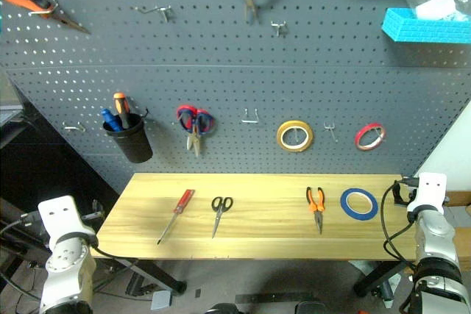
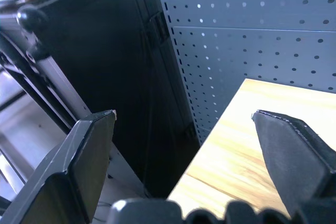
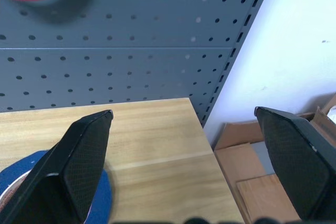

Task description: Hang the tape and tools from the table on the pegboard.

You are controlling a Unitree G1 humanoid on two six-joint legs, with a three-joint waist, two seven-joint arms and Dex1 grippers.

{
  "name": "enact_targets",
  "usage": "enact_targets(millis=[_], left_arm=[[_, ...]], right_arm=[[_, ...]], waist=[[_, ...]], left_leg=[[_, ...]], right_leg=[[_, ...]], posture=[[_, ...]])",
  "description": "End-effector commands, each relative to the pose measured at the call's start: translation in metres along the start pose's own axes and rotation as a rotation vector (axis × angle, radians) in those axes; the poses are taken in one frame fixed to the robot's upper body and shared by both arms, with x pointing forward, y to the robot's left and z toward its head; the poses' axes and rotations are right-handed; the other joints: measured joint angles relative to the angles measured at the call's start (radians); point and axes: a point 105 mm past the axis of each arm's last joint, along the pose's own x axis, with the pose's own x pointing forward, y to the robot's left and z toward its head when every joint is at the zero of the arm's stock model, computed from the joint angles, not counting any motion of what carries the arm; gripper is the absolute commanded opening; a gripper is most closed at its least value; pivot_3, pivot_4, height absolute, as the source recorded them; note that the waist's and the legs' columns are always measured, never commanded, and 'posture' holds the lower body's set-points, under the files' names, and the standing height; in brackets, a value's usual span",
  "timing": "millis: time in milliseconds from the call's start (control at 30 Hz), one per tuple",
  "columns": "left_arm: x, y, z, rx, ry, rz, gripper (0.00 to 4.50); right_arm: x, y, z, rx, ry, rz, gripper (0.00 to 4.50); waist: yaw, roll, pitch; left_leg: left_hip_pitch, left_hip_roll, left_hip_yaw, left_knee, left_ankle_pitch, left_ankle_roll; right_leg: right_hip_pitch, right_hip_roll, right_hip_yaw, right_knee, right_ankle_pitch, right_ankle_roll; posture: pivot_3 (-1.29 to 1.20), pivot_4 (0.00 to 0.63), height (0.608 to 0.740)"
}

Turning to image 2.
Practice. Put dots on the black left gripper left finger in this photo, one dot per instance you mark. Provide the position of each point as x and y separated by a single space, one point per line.
76 166

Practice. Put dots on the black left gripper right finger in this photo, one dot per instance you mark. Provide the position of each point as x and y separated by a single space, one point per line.
291 161

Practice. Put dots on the grey perforated metal panel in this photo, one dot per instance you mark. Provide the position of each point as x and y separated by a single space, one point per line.
244 40

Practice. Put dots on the black cabinet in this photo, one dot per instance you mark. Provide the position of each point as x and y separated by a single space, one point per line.
115 72

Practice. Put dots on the aluminium profile frame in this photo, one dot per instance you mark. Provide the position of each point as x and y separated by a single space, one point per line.
50 77

